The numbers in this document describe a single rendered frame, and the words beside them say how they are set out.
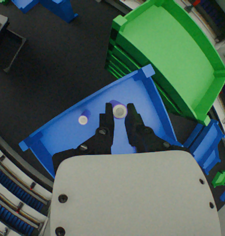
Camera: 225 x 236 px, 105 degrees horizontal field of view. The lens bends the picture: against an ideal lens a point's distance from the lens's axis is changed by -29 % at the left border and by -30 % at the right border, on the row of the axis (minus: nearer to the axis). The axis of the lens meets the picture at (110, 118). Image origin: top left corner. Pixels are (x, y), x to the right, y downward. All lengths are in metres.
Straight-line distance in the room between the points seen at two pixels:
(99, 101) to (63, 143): 0.14
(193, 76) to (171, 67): 0.08
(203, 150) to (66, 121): 0.94
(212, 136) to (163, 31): 0.86
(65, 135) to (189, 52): 0.40
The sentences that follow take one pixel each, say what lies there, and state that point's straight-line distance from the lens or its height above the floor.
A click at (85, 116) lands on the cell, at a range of 0.22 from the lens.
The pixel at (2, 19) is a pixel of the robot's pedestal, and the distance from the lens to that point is 0.73.
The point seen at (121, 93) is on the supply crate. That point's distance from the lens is 0.28.
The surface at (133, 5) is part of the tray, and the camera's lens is 0.73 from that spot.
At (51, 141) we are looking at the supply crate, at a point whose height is 0.40.
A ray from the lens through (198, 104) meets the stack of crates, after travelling 0.39.
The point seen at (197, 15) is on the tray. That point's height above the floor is 0.36.
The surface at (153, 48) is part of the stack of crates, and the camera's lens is 0.32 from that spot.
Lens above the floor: 0.68
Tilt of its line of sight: 77 degrees down
